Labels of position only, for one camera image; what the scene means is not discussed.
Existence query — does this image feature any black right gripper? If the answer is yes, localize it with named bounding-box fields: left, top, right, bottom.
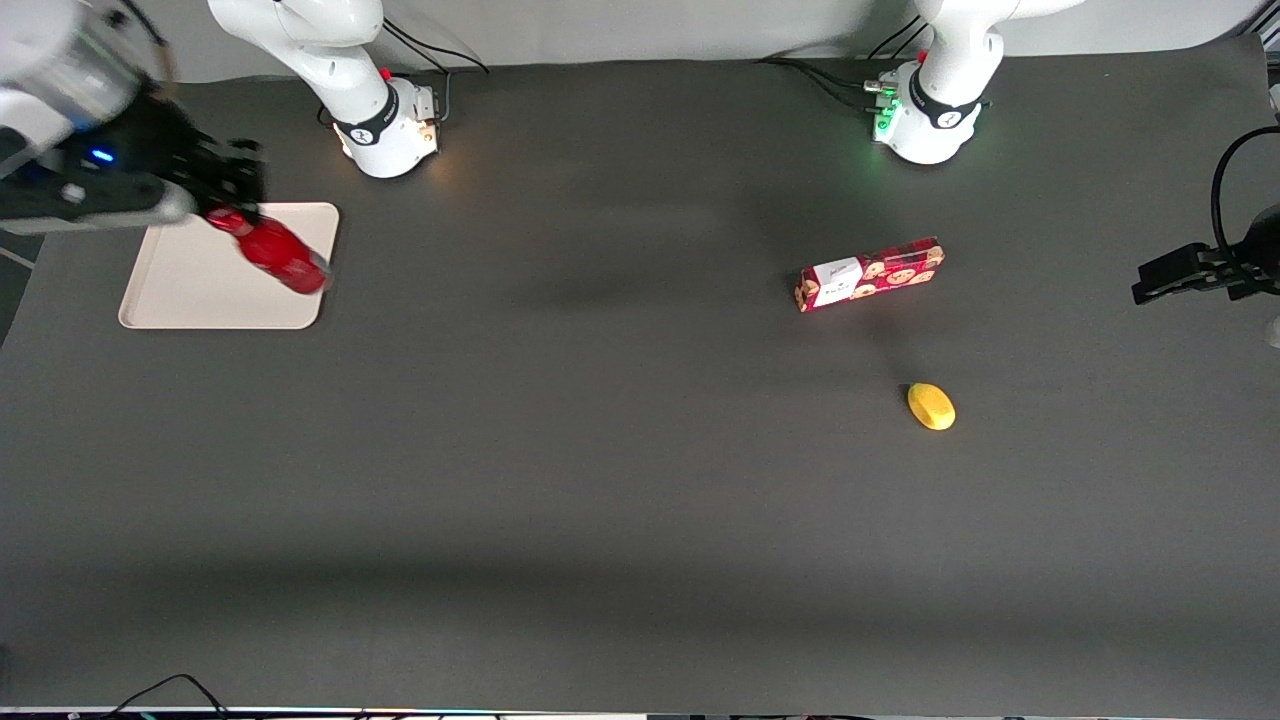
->
left=40, top=88, right=267, bottom=217

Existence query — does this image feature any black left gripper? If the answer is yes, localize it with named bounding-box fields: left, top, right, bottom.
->
left=1131, top=242, right=1280, bottom=305

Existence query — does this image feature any red coke bottle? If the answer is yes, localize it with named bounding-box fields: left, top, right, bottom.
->
left=206, top=207, right=332, bottom=297

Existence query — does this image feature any beige plastic tray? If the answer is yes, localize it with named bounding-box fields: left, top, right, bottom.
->
left=118, top=202, right=341, bottom=331

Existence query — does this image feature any yellow lemon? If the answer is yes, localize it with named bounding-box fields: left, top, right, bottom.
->
left=907, top=382, right=957, bottom=432

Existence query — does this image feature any red tartan cookie box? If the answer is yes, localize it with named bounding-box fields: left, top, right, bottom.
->
left=794, top=236, right=946, bottom=314

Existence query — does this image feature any dark grey table cover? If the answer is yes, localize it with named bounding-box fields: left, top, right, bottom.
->
left=0, top=35, right=1280, bottom=717

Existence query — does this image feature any black looped camera cable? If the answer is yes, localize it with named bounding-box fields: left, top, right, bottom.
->
left=1211, top=126, right=1280, bottom=253

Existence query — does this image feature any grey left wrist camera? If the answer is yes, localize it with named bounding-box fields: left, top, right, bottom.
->
left=1243, top=203, right=1280, bottom=265

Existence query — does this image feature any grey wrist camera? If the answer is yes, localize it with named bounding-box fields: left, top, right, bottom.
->
left=1243, top=203, right=1280, bottom=265
left=0, top=168, right=197, bottom=238

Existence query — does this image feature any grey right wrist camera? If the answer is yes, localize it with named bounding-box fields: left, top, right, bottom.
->
left=0, top=168, right=197, bottom=238

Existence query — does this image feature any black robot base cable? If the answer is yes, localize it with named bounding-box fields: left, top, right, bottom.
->
left=754, top=57, right=886, bottom=111
left=380, top=18, right=491, bottom=123
left=865, top=14, right=926, bottom=63

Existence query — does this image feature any black cable at table edge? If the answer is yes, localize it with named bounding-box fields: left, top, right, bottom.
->
left=100, top=673, right=236, bottom=720

